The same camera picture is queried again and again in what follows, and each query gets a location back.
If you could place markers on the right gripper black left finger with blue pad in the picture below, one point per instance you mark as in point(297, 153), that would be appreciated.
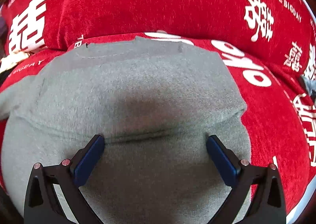
point(41, 202)

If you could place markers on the cream cloth beside quilt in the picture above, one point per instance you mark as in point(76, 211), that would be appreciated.
point(12, 60)

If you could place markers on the grey knit garment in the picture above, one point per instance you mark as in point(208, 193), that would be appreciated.
point(154, 102)

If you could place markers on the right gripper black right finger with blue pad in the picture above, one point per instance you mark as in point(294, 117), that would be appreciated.
point(268, 204)

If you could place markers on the red folded quilt white characters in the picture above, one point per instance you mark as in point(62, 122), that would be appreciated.
point(280, 32)

